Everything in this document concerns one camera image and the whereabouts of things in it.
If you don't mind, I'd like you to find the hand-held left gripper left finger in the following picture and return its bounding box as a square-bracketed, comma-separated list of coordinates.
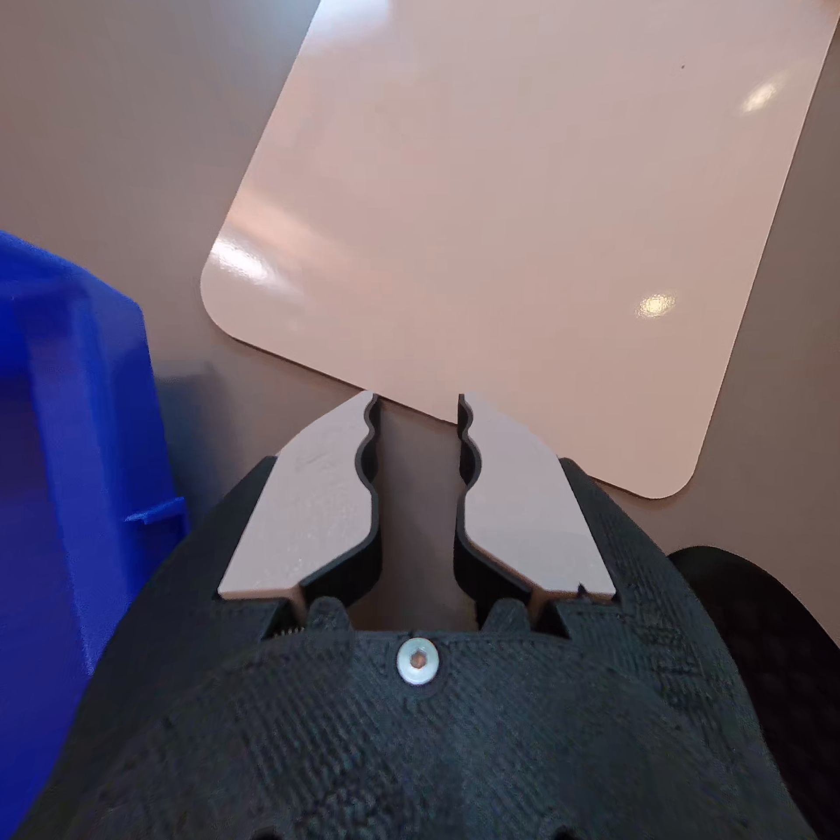
[218, 391, 383, 624]

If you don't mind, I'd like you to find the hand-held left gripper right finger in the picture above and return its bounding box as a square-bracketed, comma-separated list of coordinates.
[454, 392, 618, 623]

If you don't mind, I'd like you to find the blue plastic bin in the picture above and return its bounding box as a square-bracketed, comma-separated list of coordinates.
[0, 230, 191, 840]

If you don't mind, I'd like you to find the white whiteboard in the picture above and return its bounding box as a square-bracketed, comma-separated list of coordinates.
[200, 0, 840, 500]

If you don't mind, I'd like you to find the black mesh cushion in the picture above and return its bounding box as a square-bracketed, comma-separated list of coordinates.
[666, 545, 840, 840]

